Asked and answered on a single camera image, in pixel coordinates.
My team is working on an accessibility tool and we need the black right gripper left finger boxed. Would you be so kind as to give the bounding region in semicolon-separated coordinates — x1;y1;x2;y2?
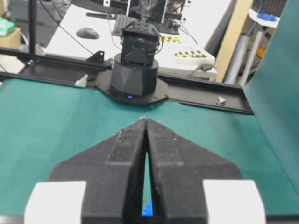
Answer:
48;119;147;224

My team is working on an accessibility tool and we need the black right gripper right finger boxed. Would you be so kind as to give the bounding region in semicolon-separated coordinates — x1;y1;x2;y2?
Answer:
146;119;243;224

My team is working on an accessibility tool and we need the blue plastic gear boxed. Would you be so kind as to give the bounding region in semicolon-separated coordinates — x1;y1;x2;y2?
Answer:
142;202;154;217

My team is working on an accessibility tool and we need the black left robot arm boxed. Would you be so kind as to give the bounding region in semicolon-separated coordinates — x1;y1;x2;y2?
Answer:
110;19;159;96

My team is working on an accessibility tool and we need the green table cloth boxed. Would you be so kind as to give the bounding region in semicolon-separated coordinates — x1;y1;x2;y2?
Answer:
0;79;299;216

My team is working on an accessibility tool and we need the green backdrop panel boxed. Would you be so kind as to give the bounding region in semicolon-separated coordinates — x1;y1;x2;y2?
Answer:
243;0;299;190

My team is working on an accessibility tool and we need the black computer mouse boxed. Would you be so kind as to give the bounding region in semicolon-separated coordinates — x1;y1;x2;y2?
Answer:
76;27;99;39

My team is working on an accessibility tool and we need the white desk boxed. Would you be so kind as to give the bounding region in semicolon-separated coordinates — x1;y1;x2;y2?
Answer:
44;0;234;81

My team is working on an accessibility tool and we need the black keyboard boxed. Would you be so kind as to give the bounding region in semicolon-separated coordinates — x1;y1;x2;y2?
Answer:
112;15;138;36

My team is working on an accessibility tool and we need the cardboard box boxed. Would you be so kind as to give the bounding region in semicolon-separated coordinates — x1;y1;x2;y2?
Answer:
0;28;21;49

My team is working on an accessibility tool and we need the black vertical pole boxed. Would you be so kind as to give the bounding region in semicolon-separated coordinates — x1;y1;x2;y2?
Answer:
28;0;37;55

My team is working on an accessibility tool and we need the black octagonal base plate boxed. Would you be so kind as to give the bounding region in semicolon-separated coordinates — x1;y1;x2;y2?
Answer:
95;71;169;106

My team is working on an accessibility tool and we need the black aluminium frame rail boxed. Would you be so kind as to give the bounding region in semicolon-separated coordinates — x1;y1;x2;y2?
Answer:
0;48;253;115

